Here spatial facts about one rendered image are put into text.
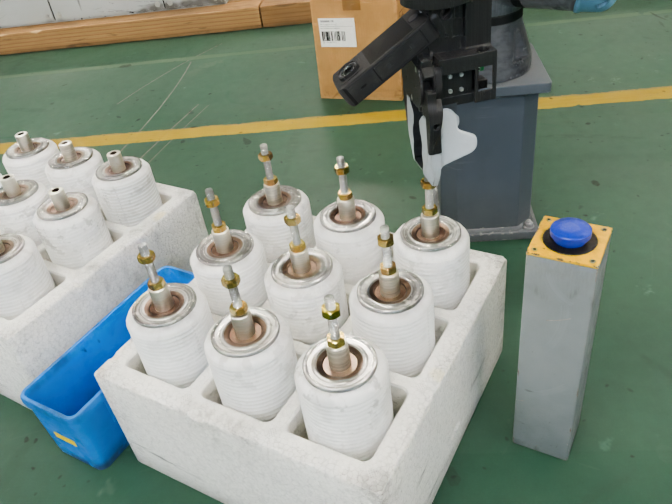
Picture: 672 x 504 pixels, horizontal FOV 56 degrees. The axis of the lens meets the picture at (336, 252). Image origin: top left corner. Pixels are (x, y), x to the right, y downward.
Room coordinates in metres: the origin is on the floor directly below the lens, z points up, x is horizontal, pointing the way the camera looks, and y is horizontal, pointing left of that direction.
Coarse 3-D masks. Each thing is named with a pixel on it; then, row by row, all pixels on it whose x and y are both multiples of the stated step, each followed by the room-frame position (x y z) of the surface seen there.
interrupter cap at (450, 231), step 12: (420, 216) 0.67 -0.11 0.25; (444, 216) 0.67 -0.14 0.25; (408, 228) 0.65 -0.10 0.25; (420, 228) 0.65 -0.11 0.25; (444, 228) 0.64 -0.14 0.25; (456, 228) 0.64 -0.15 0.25; (408, 240) 0.63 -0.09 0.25; (420, 240) 0.63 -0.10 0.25; (432, 240) 0.62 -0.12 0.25; (444, 240) 0.62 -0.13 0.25; (456, 240) 0.61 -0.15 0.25
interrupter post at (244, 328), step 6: (246, 312) 0.51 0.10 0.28; (234, 318) 0.50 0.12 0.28; (240, 318) 0.50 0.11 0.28; (246, 318) 0.50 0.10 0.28; (234, 324) 0.50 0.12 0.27; (240, 324) 0.50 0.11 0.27; (246, 324) 0.50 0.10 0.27; (252, 324) 0.51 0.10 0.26; (234, 330) 0.51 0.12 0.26; (240, 330) 0.50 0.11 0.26; (246, 330) 0.50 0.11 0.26; (252, 330) 0.50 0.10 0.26; (240, 336) 0.50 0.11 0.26; (246, 336) 0.50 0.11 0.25
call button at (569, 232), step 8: (552, 224) 0.52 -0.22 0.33; (560, 224) 0.51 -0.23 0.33; (568, 224) 0.51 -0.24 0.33; (576, 224) 0.51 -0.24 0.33; (584, 224) 0.51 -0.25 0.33; (552, 232) 0.50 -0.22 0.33; (560, 232) 0.50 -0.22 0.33; (568, 232) 0.50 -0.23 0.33; (576, 232) 0.50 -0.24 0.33; (584, 232) 0.49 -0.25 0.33; (560, 240) 0.49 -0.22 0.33; (568, 240) 0.49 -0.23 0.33; (576, 240) 0.49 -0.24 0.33; (584, 240) 0.49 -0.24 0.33
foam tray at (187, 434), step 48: (480, 288) 0.60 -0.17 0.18; (480, 336) 0.57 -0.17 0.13; (144, 384) 0.53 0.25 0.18; (192, 384) 0.51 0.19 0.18; (432, 384) 0.46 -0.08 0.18; (480, 384) 0.57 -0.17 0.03; (144, 432) 0.53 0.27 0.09; (192, 432) 0.47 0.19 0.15; (240, 432) 0.44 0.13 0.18; (288, 432) 0.43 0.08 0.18; (432, 432) 0.44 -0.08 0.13; (192, 480) 0.50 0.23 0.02; (240, 480) 0.44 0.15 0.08; (288, 480) 0.40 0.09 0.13; (336, 480) 0.36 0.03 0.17; (384, 480) 0.35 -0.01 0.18; (432, 480) 0.43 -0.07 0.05
